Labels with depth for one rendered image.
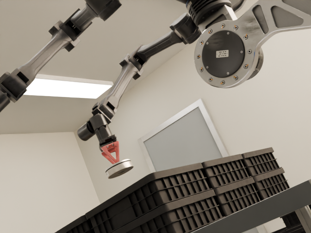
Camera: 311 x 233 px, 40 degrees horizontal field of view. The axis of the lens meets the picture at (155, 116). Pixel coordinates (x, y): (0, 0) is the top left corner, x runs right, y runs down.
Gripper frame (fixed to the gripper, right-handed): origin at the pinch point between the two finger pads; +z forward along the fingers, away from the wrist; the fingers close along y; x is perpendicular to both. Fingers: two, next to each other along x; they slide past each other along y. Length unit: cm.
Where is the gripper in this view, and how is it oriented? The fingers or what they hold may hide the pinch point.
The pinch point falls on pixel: (116, 162)
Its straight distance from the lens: 161.6
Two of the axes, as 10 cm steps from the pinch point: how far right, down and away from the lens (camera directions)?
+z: 4.2, 8.7, -2.6
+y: 1.3, -3.4, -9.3
